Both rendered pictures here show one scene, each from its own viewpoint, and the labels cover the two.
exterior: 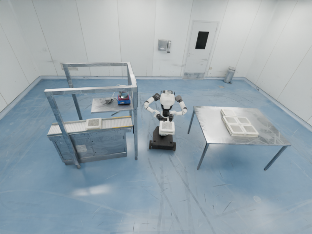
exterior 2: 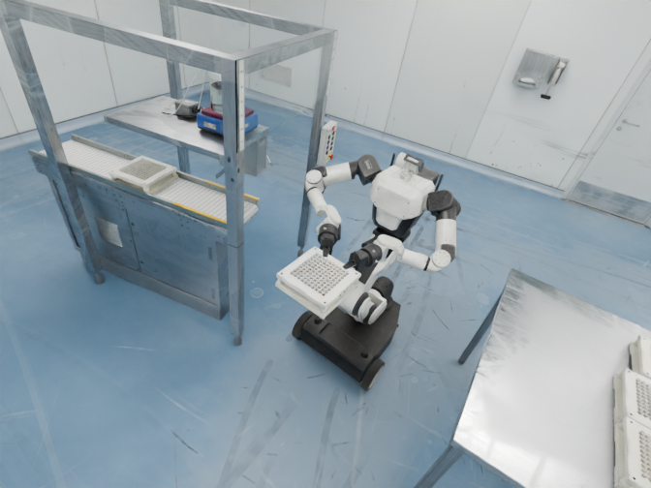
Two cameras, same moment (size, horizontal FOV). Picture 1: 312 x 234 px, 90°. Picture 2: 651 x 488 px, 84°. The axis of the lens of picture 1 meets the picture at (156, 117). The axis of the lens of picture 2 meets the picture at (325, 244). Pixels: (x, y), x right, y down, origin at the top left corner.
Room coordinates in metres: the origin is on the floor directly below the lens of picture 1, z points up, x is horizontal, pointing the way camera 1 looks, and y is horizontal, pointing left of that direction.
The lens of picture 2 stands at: (1.05, -0.74, 2.00)
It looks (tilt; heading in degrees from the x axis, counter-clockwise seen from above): 39 degrees down; 31
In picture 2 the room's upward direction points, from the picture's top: 10 degrees clockwise
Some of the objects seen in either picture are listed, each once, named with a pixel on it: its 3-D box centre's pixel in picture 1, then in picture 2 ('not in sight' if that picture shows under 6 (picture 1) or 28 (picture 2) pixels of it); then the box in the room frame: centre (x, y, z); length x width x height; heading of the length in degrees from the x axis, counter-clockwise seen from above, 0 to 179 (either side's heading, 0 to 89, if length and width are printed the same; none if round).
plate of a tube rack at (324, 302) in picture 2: (166, 126); (319, 275); (1.95, -0.20, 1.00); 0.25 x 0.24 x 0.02; 91
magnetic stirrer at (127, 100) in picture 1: (123, 98); (229, 118); (2.14, 0.55, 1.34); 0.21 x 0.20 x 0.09; 16
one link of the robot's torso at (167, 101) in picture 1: (166, 100); (403, 198); (2.63, -0.19, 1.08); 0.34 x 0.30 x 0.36; 91
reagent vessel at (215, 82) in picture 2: (123, 91); (227, 87); (2.13, 0.55, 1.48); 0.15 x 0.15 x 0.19
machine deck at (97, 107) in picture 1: (112, 104); (190, 125); (2.04, 0.71, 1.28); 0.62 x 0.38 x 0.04; 106
